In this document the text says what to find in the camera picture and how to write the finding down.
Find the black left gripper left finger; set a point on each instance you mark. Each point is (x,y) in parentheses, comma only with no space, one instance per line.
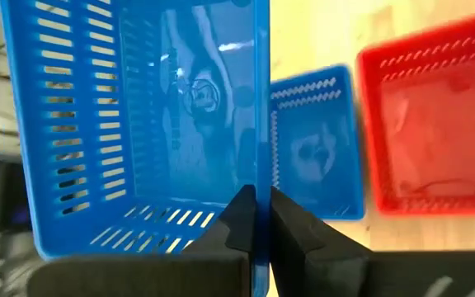
(159,276)

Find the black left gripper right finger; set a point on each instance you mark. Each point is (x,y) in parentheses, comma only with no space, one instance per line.
(344,276)

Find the blue slotted plastic basket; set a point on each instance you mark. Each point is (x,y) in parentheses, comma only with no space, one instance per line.
(316,123)
(147,136)

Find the red slotted plastic basket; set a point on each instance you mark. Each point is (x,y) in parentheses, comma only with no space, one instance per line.
(439,123)

